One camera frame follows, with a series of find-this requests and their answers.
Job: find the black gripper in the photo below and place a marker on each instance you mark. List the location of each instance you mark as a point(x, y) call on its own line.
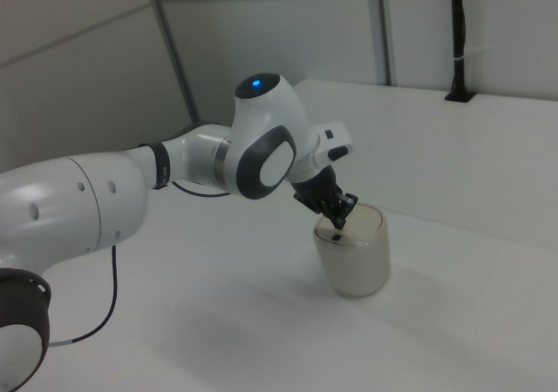
point(316, 189)

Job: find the small cream trash can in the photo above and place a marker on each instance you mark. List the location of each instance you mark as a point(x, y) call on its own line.
point(355, 257)

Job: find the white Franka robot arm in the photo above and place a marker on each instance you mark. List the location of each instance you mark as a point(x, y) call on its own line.
point(131, 183)

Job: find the black pole with base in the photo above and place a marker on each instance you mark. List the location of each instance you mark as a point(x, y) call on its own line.
point(457, 39)

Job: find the grey partition post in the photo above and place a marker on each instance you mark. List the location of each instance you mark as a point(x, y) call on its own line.
point(174, 48)
point(385, 26)

